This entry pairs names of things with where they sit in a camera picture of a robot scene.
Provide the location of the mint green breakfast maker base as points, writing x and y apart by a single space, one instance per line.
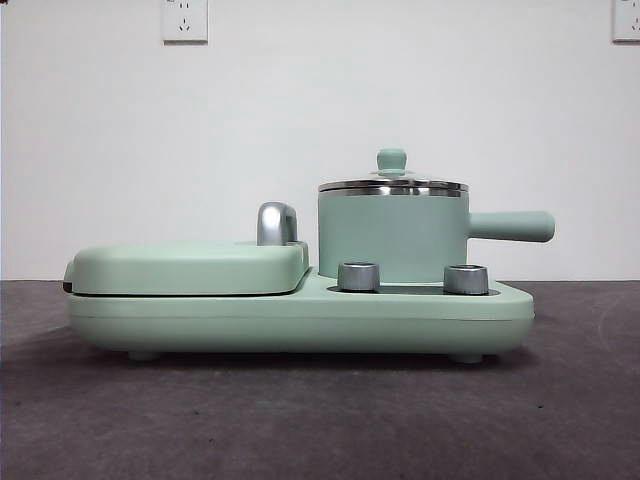
450 320

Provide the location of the mint green griddle cover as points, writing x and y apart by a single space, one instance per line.
185 270

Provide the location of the white wall power outlet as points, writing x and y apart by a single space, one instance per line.
627 20
184 20

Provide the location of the glass lid with green knob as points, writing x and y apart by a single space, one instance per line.
393 160

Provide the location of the silver control knob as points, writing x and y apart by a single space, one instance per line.
466 279
357 276

